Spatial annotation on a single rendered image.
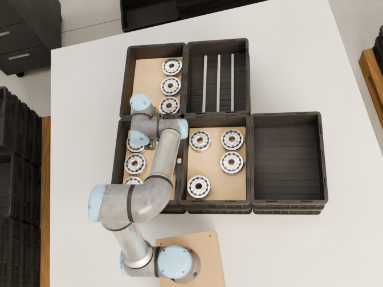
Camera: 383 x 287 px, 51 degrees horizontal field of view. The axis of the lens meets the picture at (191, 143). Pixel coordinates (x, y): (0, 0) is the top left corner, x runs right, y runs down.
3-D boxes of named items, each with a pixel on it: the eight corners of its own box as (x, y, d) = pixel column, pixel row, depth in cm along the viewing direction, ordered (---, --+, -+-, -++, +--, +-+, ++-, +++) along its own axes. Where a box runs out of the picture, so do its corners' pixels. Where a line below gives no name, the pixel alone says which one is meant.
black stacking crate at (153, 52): (186, 126, 191) (182, 116, 180) (127, 128, 196) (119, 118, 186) (190, 56, 205) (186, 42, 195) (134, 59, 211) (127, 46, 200)
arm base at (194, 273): (204, 279, 165) (201, 278, 156) (168, 287, 166) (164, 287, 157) (196, 243, 171) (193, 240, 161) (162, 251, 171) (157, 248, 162)
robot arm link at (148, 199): (166, 204, 112) (186, 110, 151) (128, 203, 114) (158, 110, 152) (171, 231, 119) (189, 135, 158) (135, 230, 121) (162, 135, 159)
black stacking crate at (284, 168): (324, 209, 166) (328, 203, 155) (252, 209, 171) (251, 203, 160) (317, 123, 180) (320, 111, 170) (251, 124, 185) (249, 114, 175)
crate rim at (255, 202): (328, 205, 157) (329, 203, 155) (251, 204, 162) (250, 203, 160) (320, 113, 171) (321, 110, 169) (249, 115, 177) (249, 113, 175)
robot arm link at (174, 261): (193, 279, 156) (188, 278, 144) (159, 278, 158) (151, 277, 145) (194, 248, 160) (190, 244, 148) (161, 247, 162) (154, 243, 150)
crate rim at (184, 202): (251, 204, 162) (250, 203, 160) (178, 204, 167) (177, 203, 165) (249, 115, 177) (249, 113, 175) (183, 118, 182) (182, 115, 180)
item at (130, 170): (145, 173, 180) (145, 173, 180) (123, 175, 182) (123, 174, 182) (146, 152, 184) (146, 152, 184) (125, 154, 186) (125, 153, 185)
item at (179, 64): (182, 73, 197) (182, 73, 196) (162, 77, 198) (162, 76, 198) (181, 56, 201) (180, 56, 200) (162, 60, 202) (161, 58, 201)
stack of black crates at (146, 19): (179, 7, 304) (173, -16, 283) (184, 39, 292) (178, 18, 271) (129, 19, 308) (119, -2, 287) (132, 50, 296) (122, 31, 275)
